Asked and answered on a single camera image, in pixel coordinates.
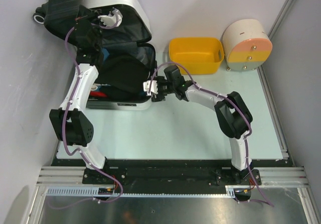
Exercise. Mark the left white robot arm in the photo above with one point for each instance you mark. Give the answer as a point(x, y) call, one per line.
point(69, 121)

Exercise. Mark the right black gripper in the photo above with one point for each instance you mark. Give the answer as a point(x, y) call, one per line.
point(159, 97)

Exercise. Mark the white slotted cable duct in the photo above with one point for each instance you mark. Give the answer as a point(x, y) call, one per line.
point(144, 189)

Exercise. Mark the round pastel drawer box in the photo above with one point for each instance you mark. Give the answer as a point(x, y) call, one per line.
point(246, 45)

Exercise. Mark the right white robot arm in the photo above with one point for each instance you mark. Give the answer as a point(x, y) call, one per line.
point(234, 117)

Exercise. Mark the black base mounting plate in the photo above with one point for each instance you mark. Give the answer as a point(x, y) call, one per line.
point(126, 172)

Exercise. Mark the blue cloth item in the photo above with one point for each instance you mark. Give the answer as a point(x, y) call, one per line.
point(105, 53)

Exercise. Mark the black folded garment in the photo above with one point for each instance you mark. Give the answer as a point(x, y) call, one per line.
point(121, 77)

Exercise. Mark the aluminium frame rail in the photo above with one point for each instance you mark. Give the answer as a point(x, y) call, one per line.
point(278, 177)

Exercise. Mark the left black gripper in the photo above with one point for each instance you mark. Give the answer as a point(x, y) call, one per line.
point(84, 13)

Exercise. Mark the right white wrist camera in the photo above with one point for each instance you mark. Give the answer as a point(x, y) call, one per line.
point(150, 87)

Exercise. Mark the space print kids suitcase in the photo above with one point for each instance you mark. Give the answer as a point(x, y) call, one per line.
point(132, 37)

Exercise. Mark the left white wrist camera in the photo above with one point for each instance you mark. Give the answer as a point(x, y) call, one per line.
point(111, 20)

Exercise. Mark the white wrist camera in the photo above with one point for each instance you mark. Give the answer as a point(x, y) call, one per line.
point(111, 20)
point(150, 87)

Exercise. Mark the yellow plastic basket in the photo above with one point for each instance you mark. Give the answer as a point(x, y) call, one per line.
point(196, 55)

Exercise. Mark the red item in suitcase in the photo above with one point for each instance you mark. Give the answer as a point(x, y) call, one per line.
point(98, 94)

